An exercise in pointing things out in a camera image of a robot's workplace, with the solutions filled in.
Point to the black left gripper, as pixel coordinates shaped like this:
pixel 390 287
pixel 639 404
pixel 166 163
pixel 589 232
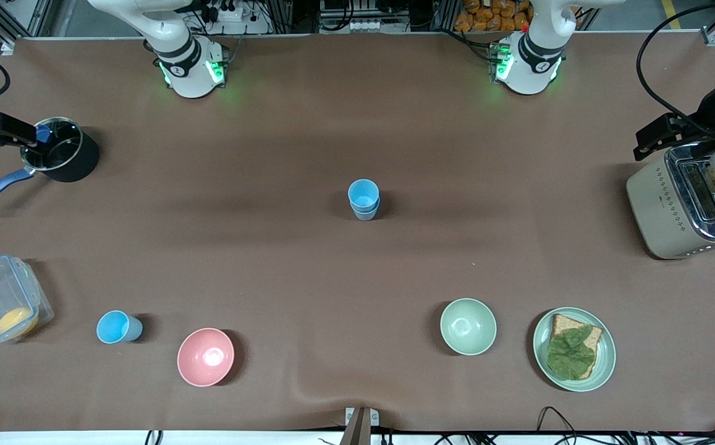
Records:
pixel 705 114

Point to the plain light blue cup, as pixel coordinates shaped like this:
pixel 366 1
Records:
pixel 117 327
pixel 363 193

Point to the blue cup with white inside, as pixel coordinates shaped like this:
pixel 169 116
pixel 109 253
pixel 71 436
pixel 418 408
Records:
pixel 366 214

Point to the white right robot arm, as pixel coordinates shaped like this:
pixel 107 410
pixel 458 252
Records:
pixel 187 62

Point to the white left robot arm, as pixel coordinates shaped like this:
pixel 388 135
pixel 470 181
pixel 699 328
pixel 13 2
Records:
pixel 533 62

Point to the glass lid with blue knob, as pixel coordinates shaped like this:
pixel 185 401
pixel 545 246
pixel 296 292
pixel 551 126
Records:
pixel 60 148

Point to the beige and chrome toaster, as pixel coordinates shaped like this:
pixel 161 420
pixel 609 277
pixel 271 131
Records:
pixel 654 210

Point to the orange food piece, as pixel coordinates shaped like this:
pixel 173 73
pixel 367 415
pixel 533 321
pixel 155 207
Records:
pixel 16 320

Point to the brown bread slice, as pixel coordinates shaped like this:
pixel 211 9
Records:
pixel 564 322

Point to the orange snack bags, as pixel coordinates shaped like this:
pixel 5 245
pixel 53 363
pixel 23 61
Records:
pixel 487 15

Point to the pale green plate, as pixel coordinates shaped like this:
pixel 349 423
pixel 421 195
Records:
pixel 604 358

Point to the green lettuce leaf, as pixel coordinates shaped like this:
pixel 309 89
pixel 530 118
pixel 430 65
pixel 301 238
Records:
pixel 570 353

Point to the white power strip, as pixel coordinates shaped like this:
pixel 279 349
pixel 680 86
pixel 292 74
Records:
pixel 230 13

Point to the pale green bowl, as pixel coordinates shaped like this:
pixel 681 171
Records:
pixel 468 327

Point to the pink bowl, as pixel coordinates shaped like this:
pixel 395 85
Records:
pixel 205 357

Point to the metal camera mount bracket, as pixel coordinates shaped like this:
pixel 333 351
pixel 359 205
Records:
pixel 360 426

